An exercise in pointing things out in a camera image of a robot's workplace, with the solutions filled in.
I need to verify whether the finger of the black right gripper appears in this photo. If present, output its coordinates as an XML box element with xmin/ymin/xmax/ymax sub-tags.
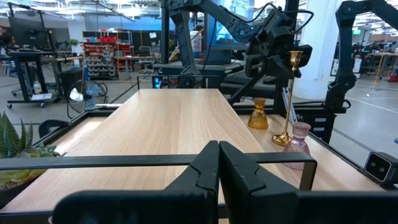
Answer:
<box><xmin>299</xmin><ymin>44</ymin><xmax>313</xmax><ymax>68</ymax></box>
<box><xmin>266</xmin><ymin>57</ymin><xmax>302</xmax><ymax>79</ymax></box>

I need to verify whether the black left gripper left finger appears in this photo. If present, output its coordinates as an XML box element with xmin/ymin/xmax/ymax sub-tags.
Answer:
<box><xmin>52</xmin><ymin>139</ymin><xmax>220</xmax><ymax>224</ymax></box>

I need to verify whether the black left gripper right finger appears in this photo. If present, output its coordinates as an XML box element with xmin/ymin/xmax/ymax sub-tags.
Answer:
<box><xmin>219</xmin><ymin>141</ymin><xmax>398</xmax><ymax>224</ymax></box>

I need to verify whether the amber ribbed glass candle holder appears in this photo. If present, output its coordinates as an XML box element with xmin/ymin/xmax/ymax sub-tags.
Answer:
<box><xmin>247</xmin><ymin>97</ymin><xmax>269</xmax><ymax>130</ymax></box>

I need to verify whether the tall gold candlestick holder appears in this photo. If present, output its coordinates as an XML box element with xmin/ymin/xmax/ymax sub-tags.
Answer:
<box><xmin>271</xmin><ymin>50</ymin><xmax>304</xmax><ymax>147</ymax></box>

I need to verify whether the pink ribbed glass candle holder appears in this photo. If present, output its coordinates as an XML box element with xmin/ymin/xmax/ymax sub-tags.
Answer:
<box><xmin>282</xmin><ymin>121</ymin><xmax>312</xmax><ymax>170</ymax></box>

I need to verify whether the blue lit monitor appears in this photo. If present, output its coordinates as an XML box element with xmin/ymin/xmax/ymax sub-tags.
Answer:
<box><xmin>203</xmin><ymin>0</ymin><xmax>256</xmax><ymax>65</ymax></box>

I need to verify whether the black side desk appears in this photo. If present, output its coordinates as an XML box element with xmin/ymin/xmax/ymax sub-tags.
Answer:
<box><xmin>151</xmin><ymin>60</ymin><xmax>246</xmax><ymax>90</ymax></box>

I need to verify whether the wooden workshop table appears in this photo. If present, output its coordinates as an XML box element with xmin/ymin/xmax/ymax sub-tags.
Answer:
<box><xmin>114</xmin><ymin>55</ymin><xmax>161</xmax><ymax>80</ymax></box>

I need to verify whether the black floor fan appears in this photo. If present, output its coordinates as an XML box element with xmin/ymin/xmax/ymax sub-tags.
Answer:
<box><xmin>66</xmin><ymin>79</ymin><xmax>109</xmax><ymax>119</ymax></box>

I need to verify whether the red parts bin rack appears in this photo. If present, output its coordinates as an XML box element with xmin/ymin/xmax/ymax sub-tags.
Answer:
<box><xmin>81</xmin><ymin>41</ymin><xmax>119</xmax><ymax>80</ymax></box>

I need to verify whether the black waste bin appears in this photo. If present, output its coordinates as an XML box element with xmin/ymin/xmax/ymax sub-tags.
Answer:
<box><xmin>58</xmin><ymin>67</ymin><xmax>84</xmax><ymax>98</ymax></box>

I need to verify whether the succulent plant in black pot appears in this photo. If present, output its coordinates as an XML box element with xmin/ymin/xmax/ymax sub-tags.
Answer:
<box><xmin>0</xmin><ymin>111</ymin><xmax>67</xmax><ymax>210</ymax></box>

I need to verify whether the black standing desk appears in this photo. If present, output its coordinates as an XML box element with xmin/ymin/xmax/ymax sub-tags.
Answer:
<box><xmin>6</xmin><ymin>49</ymin><xmax>63</xmax><ymax>109</ymax></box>

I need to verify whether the black computer monitor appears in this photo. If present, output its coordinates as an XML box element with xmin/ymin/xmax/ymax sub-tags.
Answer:
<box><xmin>8</xmin><ymin>15</ymin><xmax>51</xmax><ymax>51</ymax></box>

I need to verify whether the person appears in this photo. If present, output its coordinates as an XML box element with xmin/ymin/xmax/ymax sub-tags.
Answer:
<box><xmin>0</xmin><ymin>26</ymin><xmax>16</xmax><ymax>57</ymax></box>

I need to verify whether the black table-level camera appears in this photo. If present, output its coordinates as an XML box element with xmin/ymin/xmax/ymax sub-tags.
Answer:
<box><xmin>363</xmin><ymin>151</ymin><xmax>398</xmax><ymax>189</ymax></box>

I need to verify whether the black aluminium table frame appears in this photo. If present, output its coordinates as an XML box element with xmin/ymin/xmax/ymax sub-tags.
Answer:
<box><xmin>30</xmin><ymin>102</ymin><xmax>398</xmax><ymax>191</ymax></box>

